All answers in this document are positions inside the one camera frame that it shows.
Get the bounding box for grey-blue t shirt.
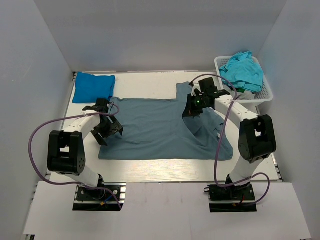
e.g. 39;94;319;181
98;82;233;161

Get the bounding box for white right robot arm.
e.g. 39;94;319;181
182;74;277;188

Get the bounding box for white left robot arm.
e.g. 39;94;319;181
47;98;124;188

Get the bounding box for green garment in basket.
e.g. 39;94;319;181
236;88;246;93

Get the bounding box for folded bright blue t shirt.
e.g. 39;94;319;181
72;72;116;104

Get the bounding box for crumpled turquoise t shirt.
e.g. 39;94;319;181
219;51;264;93

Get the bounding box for white plastic basket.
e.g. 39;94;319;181
214;55;274;109

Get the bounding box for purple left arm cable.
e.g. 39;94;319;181
28;102;123;211

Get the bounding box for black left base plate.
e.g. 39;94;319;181
72;183;127;212

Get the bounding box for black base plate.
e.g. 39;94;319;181
203;182;257;213
72;183;127;212

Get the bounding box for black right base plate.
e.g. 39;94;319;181
203;182;257;213

